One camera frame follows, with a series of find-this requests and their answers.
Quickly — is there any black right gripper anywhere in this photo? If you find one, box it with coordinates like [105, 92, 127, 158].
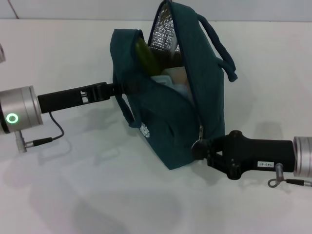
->
[192, 130, 296, 181]

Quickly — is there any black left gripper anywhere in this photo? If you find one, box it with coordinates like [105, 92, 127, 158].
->
[36, 81, 142, 115]

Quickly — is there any green cucumber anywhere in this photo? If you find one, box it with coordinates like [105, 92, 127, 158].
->
[135, 38, 161, 76]

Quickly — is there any clear container with blue-rimmed lid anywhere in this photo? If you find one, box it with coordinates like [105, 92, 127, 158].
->
[150, 68, 195, 103]

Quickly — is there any teal insulated lunch bag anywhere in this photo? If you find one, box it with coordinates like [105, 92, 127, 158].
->
[109, 0, 238, 171]

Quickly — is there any right arm cable with plug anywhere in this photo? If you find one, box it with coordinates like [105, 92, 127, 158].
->
[268, 163, 312, 188]

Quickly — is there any arm cable with plug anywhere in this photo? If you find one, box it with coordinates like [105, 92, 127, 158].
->
[268, 163, 312, 188]
[15, 112, 64, 154]

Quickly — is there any left arm cable with plug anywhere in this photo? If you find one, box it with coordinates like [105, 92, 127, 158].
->
[15, 112, 64, 154]

